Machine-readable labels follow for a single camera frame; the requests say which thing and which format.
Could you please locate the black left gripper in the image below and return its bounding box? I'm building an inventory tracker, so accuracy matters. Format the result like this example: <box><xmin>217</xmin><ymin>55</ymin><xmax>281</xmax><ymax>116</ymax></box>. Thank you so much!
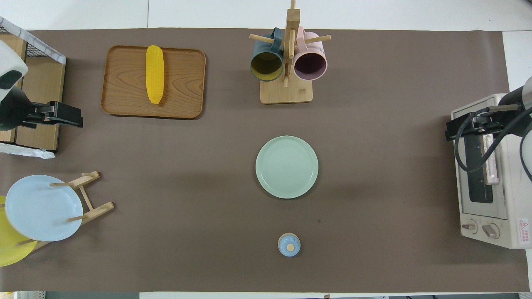
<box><xmin>25</xmin><ymin>102</ymin><xmax>84</xmax><ymax>128</ymax></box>

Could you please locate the light blue plate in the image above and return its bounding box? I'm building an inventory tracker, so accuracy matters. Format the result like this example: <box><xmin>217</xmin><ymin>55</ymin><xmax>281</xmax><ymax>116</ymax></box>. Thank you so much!
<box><xmin>5</xmin><ymin>175</ymin><xmax>84</xmax><ymax>242</ymax></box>

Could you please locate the pale green plate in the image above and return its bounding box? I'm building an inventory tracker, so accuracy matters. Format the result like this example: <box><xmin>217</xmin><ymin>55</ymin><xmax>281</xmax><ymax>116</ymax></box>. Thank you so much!
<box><xmin>256</xmin><ymin>135</ymin><xmax>319</xmax><ymax>199</ymax></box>

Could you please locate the yellow corn cob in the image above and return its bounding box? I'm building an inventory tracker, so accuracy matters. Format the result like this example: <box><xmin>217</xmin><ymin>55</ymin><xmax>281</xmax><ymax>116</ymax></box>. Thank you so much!
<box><xmin>146</xmin><ymin>45</ymin><xmax>165</xmax><ymax>105</ymax></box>

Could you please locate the brown wooden tray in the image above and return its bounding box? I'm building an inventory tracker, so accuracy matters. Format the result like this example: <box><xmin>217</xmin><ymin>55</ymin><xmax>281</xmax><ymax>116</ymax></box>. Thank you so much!
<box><xmin>101</xmin><ymin>45</ymin><xmax>207</xmax><ymax>120</ymax></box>

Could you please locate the yellow plate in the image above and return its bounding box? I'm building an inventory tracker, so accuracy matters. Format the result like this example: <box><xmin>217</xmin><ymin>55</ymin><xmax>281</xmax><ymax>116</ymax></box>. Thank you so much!
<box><xmin>0</xmin><ymin>195</ymin><xmax>38</xmax><ymax>267</ymax></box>

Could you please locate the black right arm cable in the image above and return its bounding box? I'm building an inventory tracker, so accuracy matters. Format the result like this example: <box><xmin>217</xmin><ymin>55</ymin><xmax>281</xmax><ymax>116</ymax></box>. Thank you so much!
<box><xmin>454</xmin><ymin>106</ymin><xmax>532</xmax><ymax>173</ymax></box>

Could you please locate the cream toaster oven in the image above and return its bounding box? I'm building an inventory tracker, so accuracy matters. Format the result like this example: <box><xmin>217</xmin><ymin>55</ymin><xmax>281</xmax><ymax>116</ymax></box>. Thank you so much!
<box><xmin>451</xmin><ymin>93</ymin><xmax>532</xmax><ymax>250</ymax></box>

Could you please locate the dark teal mug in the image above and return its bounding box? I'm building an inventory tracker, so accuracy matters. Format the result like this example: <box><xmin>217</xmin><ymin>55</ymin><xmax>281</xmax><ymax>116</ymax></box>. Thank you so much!
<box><xmin>250</xmin><ymin>28</ymin><xmax>285</xmax><ymax>82</ymax></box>

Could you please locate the wooden plate rack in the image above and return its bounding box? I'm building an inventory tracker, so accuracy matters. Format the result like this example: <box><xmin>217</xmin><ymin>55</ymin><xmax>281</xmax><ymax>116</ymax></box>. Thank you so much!
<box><xmin>17</xmin><ymin>170</ymin><xmax>115</xmax><ymax>252</ymax></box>

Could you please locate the brown table mat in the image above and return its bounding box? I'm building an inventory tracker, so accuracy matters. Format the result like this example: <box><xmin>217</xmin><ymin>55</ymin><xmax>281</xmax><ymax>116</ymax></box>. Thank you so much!
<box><xmin>0</xmin><ymin>28</ymin><xmax>531</xmax><ymax>293</ymax></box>

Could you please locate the wooden mug tree stand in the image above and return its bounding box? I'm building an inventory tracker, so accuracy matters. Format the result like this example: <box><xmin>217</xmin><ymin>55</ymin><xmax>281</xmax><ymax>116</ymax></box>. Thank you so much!
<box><xmin>249</xmin><ymin>0</ymin><xmax>332</xmax><ymax>104</ymax></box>

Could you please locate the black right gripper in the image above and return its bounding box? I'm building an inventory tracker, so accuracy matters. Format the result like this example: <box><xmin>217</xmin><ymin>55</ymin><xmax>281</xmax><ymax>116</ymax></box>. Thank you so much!
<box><xmin>445</xmin><ymin>107</ymin><xmax>506</xmax><ymax>142</ymax></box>

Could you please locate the wooden step shelf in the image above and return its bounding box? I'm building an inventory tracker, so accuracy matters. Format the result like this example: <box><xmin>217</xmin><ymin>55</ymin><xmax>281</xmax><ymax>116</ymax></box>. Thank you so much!
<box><xmin>0</xmin><ymin>32</ymin><xmax>66</xmax><ymax>151</ymax></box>

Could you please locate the pink mug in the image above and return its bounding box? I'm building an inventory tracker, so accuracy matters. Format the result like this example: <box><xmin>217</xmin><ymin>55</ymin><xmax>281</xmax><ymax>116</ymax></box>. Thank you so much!
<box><xmin>293</xmin><ymin>26</ymin><xmax>328</xmax><ymax>81</ymax></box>

